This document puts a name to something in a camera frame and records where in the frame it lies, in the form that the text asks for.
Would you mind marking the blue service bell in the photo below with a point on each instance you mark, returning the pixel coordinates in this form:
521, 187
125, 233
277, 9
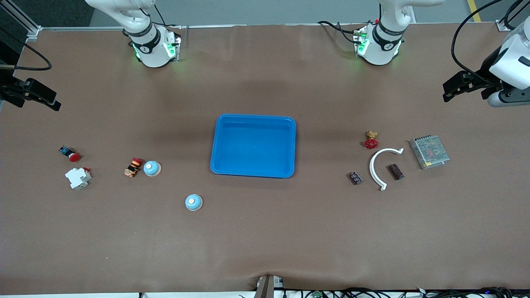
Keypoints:
152, 168
193, 202

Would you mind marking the brown table cover mat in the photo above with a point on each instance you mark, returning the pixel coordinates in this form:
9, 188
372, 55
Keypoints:
265, 231

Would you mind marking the white curved plastic bracket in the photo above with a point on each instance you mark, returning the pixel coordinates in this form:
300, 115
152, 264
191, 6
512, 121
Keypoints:
372, 167

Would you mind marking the aluminium frame profile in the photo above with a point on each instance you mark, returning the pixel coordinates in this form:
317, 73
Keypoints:
502, 25
25, 18

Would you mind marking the blue plastic tray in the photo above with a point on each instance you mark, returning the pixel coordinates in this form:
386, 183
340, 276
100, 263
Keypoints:
252, 145

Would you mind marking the dark electrolytic capacitor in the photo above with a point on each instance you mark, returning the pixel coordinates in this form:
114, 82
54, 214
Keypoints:
355, 178
395, 171

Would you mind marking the white circuit breaker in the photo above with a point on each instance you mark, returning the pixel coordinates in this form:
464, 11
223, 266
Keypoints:
78, 178

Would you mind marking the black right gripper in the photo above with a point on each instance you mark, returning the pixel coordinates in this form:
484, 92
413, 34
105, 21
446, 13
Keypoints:
9, 92

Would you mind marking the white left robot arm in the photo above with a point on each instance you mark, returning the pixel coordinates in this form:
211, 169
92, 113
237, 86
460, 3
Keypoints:
383, 41

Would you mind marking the metal mesh power supply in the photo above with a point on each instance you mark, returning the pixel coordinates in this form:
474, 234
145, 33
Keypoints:
430, 152

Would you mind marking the brass valve red handwheel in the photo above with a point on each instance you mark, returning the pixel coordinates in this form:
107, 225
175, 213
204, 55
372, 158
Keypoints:
371, 143

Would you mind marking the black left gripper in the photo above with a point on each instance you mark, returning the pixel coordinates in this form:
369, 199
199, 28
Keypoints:
483, 77

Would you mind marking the orange black switch component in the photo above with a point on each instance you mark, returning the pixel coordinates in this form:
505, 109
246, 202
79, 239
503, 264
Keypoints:
133, 167

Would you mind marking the red push button switch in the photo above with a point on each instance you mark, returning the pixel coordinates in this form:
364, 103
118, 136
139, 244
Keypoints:
73, 157

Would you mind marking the small white box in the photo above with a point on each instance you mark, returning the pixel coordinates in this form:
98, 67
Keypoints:
278, 283

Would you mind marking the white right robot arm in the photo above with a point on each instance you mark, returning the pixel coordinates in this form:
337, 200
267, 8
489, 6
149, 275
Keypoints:
149, 45

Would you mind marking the brown camera post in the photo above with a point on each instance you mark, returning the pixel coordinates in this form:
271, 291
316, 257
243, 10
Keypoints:
265, 287

